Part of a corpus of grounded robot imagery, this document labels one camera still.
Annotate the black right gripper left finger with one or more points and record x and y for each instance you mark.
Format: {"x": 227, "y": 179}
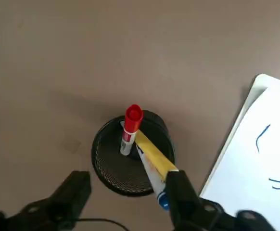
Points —
{"x": 65, "y": 192}

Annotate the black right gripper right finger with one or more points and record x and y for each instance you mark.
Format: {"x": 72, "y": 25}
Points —
{"x": 188, "y": 199}

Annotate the blue white marker pen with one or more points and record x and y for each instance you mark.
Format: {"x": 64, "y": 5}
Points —
{"x": 154, "y": 178}

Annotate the yellow pen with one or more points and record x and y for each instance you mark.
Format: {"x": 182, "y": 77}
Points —
{"x": 154, "y": 154}

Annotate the black mesh pen holder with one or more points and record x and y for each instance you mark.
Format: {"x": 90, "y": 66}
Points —
{"x": 120, "y": 173}

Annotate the red capped white pen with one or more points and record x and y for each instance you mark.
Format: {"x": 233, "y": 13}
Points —
{"x": 131, "y": 127}

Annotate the white clipboard with metal clip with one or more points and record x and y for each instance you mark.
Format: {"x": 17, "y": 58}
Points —
{"x": 255, "y": 89}

